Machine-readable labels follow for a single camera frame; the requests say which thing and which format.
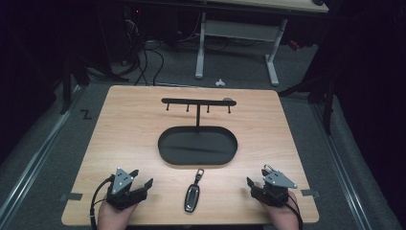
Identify black floor cables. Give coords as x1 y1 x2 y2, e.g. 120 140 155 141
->
121 37 166 87

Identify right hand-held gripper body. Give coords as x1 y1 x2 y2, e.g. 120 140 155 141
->
252 170 299 208

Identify black metal stand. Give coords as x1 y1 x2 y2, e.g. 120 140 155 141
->
278 71 340 136
58 52 91 115

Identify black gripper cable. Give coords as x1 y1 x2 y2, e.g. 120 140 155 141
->
89 174 115 230
286 195 305 230

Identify metal floor rail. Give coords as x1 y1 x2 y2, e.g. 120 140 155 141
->
309 102 375 230
0 85 81 226

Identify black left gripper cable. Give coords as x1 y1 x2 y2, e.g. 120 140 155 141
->
89 174 115 230

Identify black key rack with tray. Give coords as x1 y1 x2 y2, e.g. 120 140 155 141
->
157 97 239 167

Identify white-legged desk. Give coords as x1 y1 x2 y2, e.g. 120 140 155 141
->
133 0 329 87

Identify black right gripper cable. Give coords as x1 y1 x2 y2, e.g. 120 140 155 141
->
286 195 305 230

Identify person's left hand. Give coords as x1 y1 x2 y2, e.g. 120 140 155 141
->
97 201 139 230

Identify black car key with ring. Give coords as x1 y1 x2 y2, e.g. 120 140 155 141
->
183 168 205 214

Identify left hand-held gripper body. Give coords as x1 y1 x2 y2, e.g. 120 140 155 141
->
105 168 149 211

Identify person's right hand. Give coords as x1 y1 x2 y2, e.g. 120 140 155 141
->
263 191 302 230

